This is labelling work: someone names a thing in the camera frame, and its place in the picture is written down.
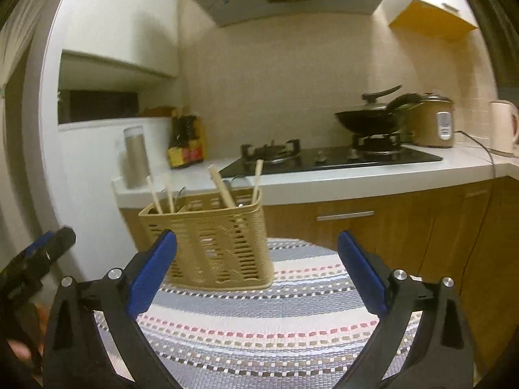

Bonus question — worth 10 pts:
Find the white refrigerator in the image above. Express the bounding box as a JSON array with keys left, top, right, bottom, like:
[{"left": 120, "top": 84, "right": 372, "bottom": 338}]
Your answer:
[{"left": 56, "top": 116, "right": 175, "bottom": 280}]

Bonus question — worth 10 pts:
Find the white cabinet above fridge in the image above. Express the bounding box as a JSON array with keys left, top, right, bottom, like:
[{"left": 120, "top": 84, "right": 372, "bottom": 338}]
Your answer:
[{"left": 58, "top": 0, "right": 181, "bottom": 125}]

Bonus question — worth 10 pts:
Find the wooden chopstick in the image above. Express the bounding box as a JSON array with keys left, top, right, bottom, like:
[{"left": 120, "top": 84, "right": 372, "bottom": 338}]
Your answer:
[
  {"left": 162, "top": 174, "right": 175, "bottom": 213},
  {"left": 214, "top": 169, "right": 237, "bottom": 209},
  {"left": 146, "top": 175, "right": 163, "bottom": 214},
  {"left": 252, "top": 159, "right": 264, "bottom": 204},
  {"left": 207, "top": 163, "right": 237, "bottom": 209}
]

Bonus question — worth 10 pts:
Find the black power cable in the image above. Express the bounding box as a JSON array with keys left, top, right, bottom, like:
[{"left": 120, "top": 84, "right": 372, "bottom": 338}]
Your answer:
[{"left": 454, "top": 130, "right": 498, "bottom": 179}]

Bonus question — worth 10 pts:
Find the red label sauce bottle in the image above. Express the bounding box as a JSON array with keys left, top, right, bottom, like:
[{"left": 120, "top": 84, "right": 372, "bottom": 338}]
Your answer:
[{"left": 184, "top": 114, "right": 204, "bottom": 164}]

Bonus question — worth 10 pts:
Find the pink electric kettle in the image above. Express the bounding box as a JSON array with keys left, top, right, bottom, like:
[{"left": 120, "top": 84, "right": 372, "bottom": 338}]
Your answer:
[{"left": 490, "top": 100, "right": 518, "bottom": 156}]

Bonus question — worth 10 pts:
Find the gold rice cooker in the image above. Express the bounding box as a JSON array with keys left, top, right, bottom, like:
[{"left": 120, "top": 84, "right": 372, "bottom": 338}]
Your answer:
[{"left": 407, "top": 93, "right": 454, "bottom": 148}]

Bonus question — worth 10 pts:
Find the dark soy sauce bottle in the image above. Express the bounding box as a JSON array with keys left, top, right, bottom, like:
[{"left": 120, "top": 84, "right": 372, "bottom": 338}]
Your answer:
[{"left": 167, "top": 108, "right": 190, "bottom": 169}]

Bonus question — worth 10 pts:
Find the striped woven table mat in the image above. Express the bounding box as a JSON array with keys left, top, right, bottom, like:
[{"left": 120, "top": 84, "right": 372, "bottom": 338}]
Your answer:
[{"left": 93, "top": 237, "right": 423, "bottom": 389}]

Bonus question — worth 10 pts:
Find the black wok with lid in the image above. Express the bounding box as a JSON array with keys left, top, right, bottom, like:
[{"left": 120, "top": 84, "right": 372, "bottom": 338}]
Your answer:
[{"left": 334, "top": 84, "right": 422, "bottom": 137}]

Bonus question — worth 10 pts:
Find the black gas stove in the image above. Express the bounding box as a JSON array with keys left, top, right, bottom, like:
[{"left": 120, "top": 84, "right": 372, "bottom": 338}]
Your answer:
[{"left": 220, "top": 134, "right": 442, "bottom": 178}]

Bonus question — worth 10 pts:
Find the gold thermos bottle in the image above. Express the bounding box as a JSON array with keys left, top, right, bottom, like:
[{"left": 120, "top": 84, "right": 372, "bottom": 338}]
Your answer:
[{"left": 123, "top": 125, "right": 151, "bottom": 189}]

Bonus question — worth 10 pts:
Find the white upper wall cabinet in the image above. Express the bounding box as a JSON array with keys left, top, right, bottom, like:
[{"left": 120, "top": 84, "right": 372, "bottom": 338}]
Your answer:
[{"left": 381, "top": 0, "right": 478, "bottom": 41}]

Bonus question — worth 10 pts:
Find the beige plastic utensil basket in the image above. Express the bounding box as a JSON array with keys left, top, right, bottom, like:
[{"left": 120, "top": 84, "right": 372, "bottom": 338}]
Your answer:
[{"left": 139, "top": 187, "right": 273, "bottom": 291}]

